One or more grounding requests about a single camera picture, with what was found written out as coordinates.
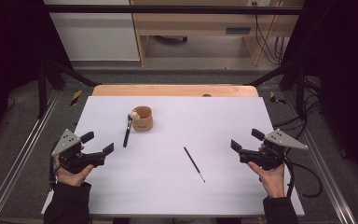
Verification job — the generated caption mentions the black horizontal frame bar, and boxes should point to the black horizontal frame bar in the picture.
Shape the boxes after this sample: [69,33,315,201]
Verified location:
[45,4,304,16]

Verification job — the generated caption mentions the black floor cables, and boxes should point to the black floor cables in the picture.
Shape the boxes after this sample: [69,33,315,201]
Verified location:
[273,77,324,152]

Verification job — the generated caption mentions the yellow clamp right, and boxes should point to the yellow clamp right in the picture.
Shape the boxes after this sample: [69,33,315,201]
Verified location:
[268,91,287,105]

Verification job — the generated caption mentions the thin black brush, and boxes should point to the thin black brush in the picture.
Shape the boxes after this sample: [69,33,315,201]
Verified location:
[183,146,207,184]

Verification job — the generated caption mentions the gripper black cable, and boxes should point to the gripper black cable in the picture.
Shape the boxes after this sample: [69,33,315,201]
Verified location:
[283,155,324,199]
[48,141,60,190]

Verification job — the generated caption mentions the wooden pen holder cup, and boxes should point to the wooden pen holder cup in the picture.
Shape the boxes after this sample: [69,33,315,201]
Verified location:
[130,105,154,133]

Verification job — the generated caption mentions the white table board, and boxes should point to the white table board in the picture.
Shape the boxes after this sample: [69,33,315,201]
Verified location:
[40,95,306,217]

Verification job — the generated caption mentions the person's left hand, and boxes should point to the person's left hand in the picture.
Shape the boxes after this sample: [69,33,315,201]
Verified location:
[53,154,96,188]

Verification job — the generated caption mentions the aluminium rail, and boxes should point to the aluminium rail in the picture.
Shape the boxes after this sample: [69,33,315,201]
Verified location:
[0,90,62,224]
[283,91,358,224]

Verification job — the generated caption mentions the black metal frame strut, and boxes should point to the black metal frame strut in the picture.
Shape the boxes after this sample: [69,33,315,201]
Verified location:
[36,60,102,119]
[245,62,309,120]

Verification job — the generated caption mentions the hanging black cables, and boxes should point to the hanging black cables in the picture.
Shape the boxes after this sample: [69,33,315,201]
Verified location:
[253,1,286,66]

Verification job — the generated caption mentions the thick black makeup brush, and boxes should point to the thick black makeup brush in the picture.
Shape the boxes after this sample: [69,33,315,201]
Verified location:
[122,114,133,148]

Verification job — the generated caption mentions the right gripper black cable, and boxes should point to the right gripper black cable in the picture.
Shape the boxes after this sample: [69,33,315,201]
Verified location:
[283,155,324,199]

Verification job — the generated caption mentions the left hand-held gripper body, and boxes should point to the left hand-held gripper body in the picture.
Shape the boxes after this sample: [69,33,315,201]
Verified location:
[50,129,106,175]

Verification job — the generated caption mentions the yellow clamp left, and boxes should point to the yellow clamp left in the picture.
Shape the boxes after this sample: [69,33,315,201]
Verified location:
[70,90,83,106]

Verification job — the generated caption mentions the wooden table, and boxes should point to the wooden table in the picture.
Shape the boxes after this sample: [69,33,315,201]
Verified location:
[92,84,259,98]

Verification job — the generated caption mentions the yellow clamp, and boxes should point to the yellow clamp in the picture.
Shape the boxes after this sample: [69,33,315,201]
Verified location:
[268,91,287,105]
[70,90,83,106]

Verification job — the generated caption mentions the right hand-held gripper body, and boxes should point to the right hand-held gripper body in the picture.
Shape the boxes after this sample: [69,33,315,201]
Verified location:
[238,128,310,172]

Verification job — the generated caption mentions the person's right hand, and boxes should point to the person's right hand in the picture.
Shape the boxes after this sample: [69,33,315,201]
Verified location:
[246,161,286,199]

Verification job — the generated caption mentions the light wooden desk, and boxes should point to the light wooden desk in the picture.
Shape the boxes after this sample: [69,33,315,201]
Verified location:
[130,0,306,67]

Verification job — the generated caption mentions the white cabinet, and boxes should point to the white cabinet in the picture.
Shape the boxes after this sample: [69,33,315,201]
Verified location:
[43,0,141,62]

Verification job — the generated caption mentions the black curtain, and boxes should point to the black curtain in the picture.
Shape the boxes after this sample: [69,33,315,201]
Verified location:
[0,0,73,150]
[282,0,358,181]

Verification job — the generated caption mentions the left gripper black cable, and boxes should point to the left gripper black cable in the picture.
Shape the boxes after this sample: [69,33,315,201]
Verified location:
[48,141,60,190]

